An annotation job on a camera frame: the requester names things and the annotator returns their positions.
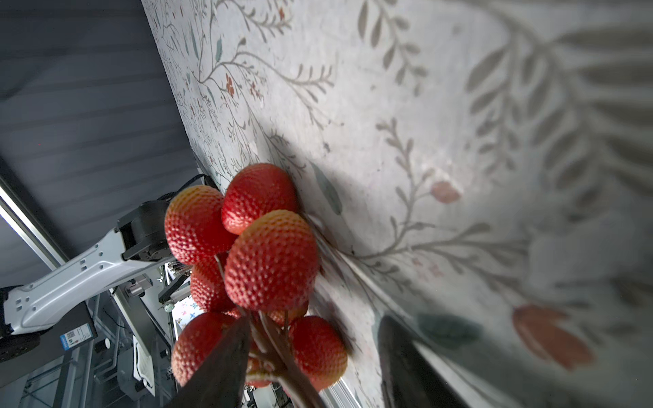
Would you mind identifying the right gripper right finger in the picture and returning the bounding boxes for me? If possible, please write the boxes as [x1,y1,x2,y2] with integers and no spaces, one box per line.
[377,315,467,408]

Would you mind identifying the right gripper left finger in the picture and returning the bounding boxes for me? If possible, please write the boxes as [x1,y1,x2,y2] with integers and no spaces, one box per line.
[167,316,252,407]

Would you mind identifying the red lychee bunch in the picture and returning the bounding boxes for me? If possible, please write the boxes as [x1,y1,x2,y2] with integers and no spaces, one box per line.
[164,163,348,407]

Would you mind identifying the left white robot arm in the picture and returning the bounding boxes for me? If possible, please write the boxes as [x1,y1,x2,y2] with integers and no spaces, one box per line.
[1,199,172,362]

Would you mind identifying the floral table mat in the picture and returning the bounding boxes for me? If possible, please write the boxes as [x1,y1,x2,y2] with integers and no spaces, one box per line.
[144,1,652,407]

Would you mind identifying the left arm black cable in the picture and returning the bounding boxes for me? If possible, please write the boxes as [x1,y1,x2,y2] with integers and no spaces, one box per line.
[157,172,220,202]

